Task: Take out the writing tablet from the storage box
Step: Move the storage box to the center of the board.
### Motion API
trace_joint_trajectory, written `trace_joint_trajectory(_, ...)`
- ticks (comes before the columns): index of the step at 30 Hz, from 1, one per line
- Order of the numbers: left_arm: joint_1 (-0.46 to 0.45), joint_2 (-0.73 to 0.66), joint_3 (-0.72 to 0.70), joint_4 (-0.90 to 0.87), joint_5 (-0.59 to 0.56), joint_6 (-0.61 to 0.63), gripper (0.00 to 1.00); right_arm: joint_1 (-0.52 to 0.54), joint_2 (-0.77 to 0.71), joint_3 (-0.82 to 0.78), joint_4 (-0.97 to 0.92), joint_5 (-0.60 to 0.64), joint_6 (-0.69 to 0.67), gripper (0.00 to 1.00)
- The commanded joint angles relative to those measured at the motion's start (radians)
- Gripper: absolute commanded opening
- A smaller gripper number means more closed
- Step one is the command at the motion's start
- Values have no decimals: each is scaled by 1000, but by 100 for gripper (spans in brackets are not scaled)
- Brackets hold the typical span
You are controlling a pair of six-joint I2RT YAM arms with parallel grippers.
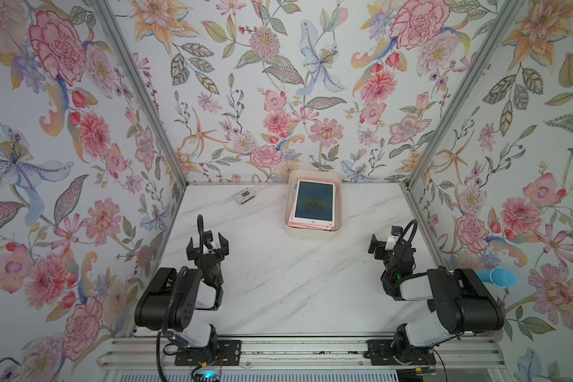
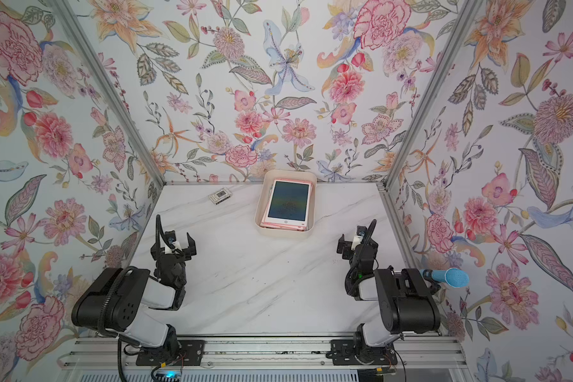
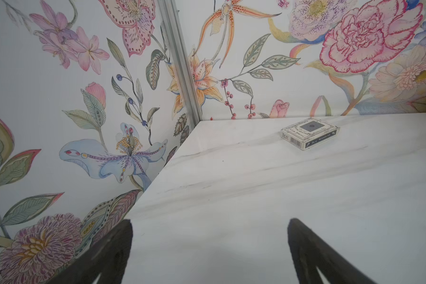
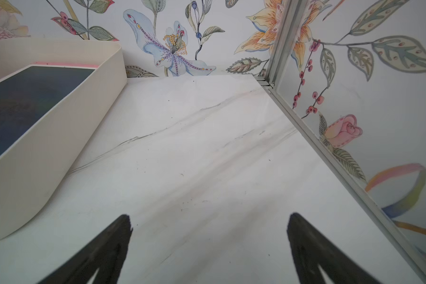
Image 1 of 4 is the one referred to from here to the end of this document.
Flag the pink writing tablet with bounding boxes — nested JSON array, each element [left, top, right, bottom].
[[286, 178, 337, 232]]

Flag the cream plastic storage box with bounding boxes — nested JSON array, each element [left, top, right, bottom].
[[283, 170, 344, 238]]

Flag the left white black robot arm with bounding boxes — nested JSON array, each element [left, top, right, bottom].
[[135, 231, 241, 367]]

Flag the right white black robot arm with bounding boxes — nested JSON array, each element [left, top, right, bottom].
[[364, 236, 505, 367]]

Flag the blue microphone on stand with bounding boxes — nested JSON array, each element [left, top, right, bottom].
[[475, 267, 517, 288]]

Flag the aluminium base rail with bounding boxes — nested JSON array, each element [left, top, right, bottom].
[[97, 334, 506, 371]]

